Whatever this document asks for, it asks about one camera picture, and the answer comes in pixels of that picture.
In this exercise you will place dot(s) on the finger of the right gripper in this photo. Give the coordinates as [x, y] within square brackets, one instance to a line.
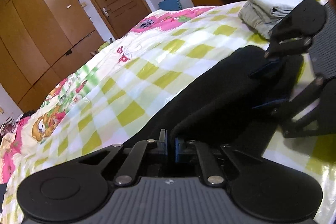
[277, 52]
[283, 109]

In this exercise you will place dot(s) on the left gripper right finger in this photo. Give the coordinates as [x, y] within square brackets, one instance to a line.
[259, 187]

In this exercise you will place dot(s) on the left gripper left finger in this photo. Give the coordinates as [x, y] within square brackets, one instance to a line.
[77, 189]

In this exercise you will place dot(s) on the black pants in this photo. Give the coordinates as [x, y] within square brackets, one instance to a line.
[232, 103]

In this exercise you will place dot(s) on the folded grey clothes stack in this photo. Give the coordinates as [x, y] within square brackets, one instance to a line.
[263, 15]

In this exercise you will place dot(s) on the striped bag by headboard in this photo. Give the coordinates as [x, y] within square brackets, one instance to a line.
[7, 126]

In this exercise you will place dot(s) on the green checkered plastic bed cover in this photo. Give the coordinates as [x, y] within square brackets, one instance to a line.
[127, 98]

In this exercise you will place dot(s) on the cartoon floral quilt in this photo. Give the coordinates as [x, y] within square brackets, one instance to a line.
[33, 127]

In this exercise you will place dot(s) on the blue foam mat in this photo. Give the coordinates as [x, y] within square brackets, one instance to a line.
[170, 5]

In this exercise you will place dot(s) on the wooden wardrobe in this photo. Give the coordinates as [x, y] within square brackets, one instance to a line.
[42, 42]

